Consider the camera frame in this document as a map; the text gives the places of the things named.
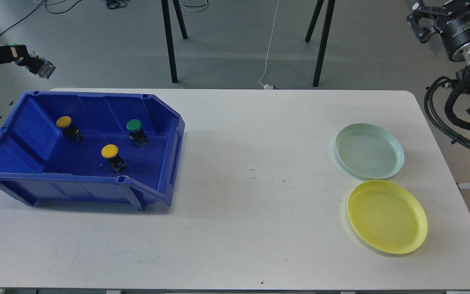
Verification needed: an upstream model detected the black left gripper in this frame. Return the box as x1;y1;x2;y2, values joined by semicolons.
0;45;35;67

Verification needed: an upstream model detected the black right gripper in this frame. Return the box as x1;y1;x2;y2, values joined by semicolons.
406;2;470;62

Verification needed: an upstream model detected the yellow push button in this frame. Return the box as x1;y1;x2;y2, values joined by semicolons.
101;144;128;173
56;116;83;143

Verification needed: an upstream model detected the green push button passed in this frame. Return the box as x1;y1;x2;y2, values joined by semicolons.
26;51;56;79

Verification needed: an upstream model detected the light green plate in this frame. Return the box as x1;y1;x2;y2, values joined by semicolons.
334;123;405;179

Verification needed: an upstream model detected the green push button in bin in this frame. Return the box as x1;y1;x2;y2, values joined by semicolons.
126;119;149;148

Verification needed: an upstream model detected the yellow plate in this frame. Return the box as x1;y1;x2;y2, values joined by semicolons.
346;179;428;255

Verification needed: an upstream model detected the black tripod leg right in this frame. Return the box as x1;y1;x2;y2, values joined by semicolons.
304;0;336;87

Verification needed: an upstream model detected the black tripod leg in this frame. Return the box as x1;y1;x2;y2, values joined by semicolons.
304;0;336;87
160;0;188;83

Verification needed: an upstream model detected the blue plastic storage bin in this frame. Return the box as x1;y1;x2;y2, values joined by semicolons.
0;91;185;211

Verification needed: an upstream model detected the black tripod leg left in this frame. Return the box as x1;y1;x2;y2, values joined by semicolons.
160;0;188;83

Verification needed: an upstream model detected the black cable on floor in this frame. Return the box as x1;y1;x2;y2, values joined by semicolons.
0;0;82;43

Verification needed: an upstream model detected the white cable on floor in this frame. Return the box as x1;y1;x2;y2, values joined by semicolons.
258;0;280;89

